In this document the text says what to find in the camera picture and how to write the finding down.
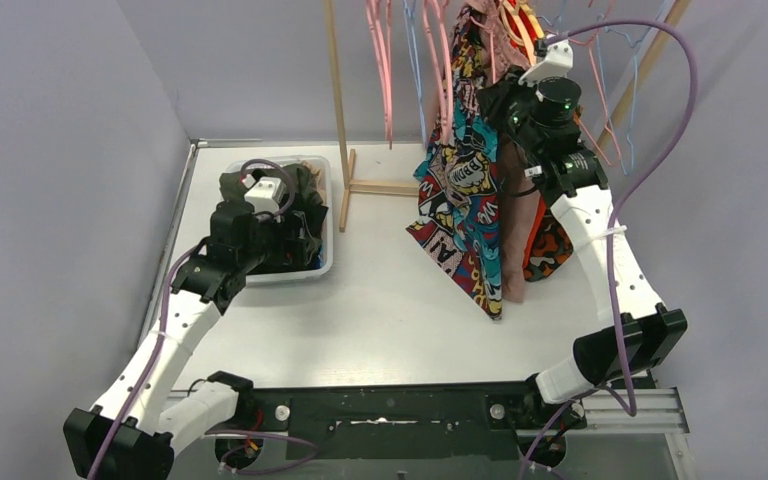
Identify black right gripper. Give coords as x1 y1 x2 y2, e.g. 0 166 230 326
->
479 65 545 152

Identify thick pink plastic hanger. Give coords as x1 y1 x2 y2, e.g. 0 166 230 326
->
422 0 454 145

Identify comic print shorts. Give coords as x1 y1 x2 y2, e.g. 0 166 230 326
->
407 4 503 320

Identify thin blue wire hanger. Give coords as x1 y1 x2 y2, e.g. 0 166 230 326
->
402 0 428 146

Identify thin pink wire hanger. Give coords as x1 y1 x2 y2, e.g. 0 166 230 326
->
373 0 394 148

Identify olive green shorts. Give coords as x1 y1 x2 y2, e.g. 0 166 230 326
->
219 159 325 216

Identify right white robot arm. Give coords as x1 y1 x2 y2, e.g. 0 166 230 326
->
477 77 688 427

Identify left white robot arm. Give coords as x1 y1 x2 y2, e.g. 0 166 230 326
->
63 201 327 479

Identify dusty pink shorts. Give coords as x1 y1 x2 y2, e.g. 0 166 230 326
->
469 1 543 303

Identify orange red shorts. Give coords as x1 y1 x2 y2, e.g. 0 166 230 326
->
491 1 545 281

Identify black orange patterned shorts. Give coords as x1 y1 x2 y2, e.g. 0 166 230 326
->
523 112 581 284

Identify white perforated plastic basket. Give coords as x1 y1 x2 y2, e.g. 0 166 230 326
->
219 155 334 285

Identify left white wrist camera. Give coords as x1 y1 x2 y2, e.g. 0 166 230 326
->
243 175 288 216

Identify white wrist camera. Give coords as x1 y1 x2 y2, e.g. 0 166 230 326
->
243 175 288 216
518 35 574 87

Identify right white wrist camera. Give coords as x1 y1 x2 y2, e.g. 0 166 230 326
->
518 35 574 87

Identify wooden clothes rack frame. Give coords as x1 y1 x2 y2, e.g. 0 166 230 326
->
321 0 693 233

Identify empty pink wire hanger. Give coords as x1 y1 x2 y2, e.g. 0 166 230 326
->
534 0 623 167

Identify empty blue wire hanger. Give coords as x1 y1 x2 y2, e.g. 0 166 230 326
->
564 1 677 177

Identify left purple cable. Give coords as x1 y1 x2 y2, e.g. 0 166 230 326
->
85 158 322 480

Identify purple cable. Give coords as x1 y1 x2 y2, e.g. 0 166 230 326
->
519 18 699 480
85 158 322 480

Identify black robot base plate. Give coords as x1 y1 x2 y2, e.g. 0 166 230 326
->
213 381 587 460

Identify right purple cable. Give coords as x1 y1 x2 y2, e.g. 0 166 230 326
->
519 18 699 480

